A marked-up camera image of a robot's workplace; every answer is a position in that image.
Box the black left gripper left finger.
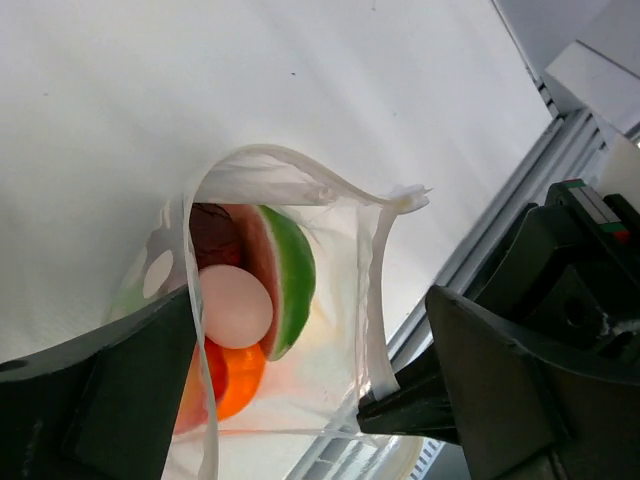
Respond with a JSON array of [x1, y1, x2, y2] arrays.
[[1, 287, 196, 479]]

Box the clear zip top bag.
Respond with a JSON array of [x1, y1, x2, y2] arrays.
[[110, 145, 428, 479]]

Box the light green toy starfruit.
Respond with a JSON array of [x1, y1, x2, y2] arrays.
[[105, 283, 159, 323]]

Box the dark red toy apple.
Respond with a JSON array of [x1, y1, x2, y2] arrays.
[[189, 203, 244, 270]]

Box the toy watermelon slice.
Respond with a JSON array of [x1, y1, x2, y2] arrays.
[[235, 205, 316, 362]]

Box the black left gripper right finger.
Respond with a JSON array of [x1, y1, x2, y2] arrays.
[[426, 286, 639, 479]]

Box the orange toy orange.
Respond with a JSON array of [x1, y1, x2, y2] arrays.
[[205, 338, 266, 421]]

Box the pink toy egg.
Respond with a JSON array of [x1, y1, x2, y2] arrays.
[[199, 265, 273, 349]]

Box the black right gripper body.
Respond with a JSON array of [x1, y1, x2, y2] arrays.
[[469, 182, 639, 360]]

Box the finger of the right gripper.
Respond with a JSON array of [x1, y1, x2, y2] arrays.
[[357, 349, 458, 445]]

